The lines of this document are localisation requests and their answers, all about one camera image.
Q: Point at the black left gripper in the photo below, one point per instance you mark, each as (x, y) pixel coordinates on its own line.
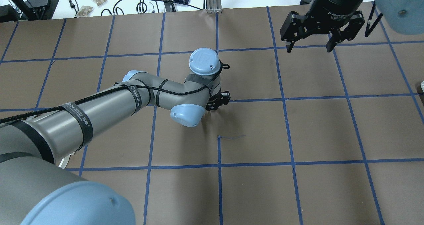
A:
(214, 102)

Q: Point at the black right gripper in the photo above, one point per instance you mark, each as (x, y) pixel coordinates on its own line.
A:
(335, 7)

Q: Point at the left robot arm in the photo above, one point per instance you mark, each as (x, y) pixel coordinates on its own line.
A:
(35, 191)

